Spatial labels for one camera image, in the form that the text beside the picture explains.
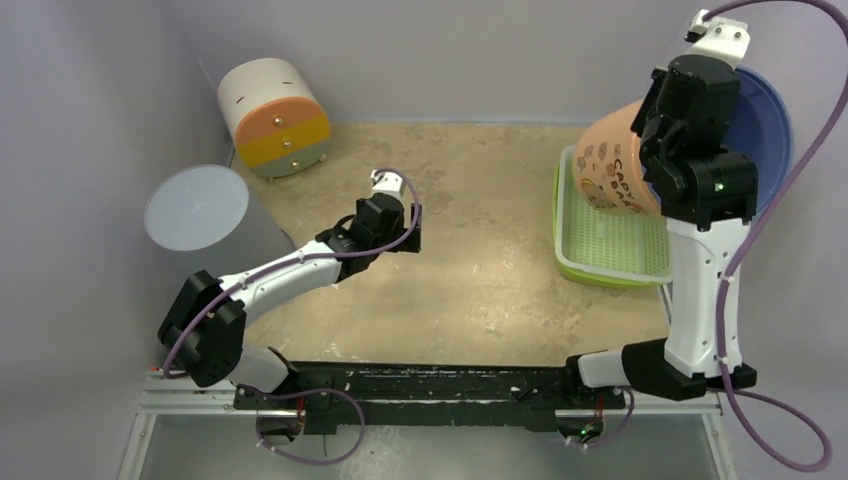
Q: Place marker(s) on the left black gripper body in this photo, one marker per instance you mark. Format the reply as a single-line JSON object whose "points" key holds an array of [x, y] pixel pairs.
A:
{"points": [[398, 231]]}

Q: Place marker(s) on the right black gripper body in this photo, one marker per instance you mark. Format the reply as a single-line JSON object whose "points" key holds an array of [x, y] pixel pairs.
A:
{"points": [[651, 139]]}

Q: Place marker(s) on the orange capybara bucket blue rim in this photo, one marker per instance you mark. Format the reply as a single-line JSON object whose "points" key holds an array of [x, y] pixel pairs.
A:
{"points": [[609, 175]]}

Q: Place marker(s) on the large grey plastic bucket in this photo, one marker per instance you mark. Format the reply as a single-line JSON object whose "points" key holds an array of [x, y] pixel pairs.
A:
{"points": [[206, 218]]}

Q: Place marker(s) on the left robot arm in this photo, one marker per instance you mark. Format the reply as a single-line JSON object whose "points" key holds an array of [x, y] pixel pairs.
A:
{"points": [[204, 329]]}

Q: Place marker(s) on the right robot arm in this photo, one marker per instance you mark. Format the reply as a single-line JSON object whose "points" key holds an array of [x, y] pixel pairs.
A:
{"points": [[708, 206]]}

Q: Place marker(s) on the white mini drawer cabinet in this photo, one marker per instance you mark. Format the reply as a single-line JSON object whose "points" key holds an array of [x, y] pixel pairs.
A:
{"points": [[277, 125]]}

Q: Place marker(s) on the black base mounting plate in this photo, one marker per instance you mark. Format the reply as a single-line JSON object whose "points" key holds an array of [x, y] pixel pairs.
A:
{"points": [[334, 394]]}

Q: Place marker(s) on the green white plastic basket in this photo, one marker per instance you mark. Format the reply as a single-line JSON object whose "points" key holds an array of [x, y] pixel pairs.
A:
{"points": [[602, 249]]}

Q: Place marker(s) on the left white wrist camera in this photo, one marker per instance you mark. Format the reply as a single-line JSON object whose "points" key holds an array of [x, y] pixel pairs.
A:
{"points": [[388, 183]]}

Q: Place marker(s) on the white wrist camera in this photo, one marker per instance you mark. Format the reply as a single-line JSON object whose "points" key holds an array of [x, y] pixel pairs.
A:
{"points": [[719, 38], [388, 183]]}

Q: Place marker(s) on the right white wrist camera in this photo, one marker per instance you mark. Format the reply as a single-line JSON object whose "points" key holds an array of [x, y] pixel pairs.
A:
{"points": [[719, 38]]}

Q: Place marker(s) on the aluminium frame rail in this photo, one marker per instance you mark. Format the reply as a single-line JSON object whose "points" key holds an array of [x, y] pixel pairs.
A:
{"points": [[187, 433]]}

